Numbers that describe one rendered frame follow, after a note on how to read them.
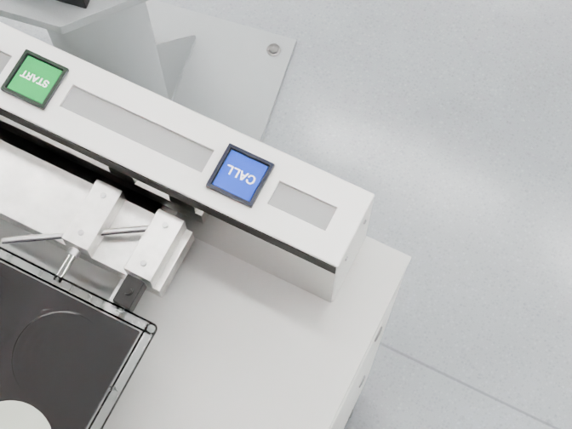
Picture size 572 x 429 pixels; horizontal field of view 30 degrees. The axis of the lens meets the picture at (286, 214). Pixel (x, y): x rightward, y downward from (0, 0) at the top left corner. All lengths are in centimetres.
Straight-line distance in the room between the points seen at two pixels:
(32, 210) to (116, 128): 15
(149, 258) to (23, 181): 19
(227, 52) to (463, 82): 51
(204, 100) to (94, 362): 116
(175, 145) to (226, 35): 116
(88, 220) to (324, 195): 27
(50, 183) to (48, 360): 22
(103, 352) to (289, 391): 22
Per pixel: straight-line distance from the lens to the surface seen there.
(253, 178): 116
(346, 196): 116
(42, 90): 123
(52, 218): 126
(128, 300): 119
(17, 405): 119
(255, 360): 125
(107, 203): 122
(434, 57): 234
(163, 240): 120
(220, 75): 228
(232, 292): 127
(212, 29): 234
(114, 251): 123
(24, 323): 121
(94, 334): 119
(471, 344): 212
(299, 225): 114
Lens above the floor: 204
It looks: 70 degrees down
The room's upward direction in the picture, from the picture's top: straight up
